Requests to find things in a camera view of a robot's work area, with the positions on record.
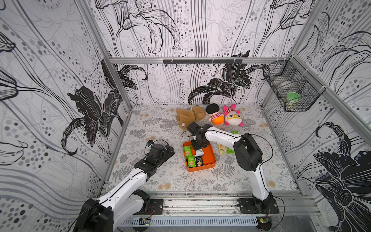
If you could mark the white pink owl plush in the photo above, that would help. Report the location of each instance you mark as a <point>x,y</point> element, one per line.
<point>232,116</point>

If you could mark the brown teddy bear plush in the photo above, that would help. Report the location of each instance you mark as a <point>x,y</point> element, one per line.
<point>185,117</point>

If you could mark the white slotted cable duct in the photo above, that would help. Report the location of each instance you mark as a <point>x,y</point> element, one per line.
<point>191,221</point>

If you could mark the aluminium front rail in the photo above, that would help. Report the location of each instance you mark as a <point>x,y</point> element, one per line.
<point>225,203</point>

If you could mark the white cookie packet in box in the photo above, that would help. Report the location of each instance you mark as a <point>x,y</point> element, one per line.
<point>199,153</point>

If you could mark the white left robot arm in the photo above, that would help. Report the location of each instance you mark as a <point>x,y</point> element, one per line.
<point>107,212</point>

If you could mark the cream cookie packet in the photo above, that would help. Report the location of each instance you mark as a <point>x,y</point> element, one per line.
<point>222,149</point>

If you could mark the green cookie packet in box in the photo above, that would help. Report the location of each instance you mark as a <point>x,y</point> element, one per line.
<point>187,151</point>
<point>191,161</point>

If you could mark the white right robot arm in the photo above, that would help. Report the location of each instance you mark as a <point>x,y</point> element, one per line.
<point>247,152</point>

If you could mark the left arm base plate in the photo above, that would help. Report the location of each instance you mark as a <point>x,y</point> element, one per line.
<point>153,207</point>

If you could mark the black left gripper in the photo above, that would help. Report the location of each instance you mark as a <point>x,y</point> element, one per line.
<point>170,151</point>

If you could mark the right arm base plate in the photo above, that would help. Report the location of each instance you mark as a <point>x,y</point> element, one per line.
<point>256,206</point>

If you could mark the green lidded cup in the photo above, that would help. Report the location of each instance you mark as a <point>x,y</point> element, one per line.
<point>291,100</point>

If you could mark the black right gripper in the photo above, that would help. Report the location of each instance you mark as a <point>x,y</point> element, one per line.
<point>198,142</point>

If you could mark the black cookie packet in box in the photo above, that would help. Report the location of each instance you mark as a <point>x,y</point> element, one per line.
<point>199,161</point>

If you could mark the orange pink black-haired doll plush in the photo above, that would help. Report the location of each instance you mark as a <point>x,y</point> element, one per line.
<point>215,117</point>

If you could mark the black wire wall basket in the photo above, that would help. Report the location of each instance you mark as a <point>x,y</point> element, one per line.
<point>286,76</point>

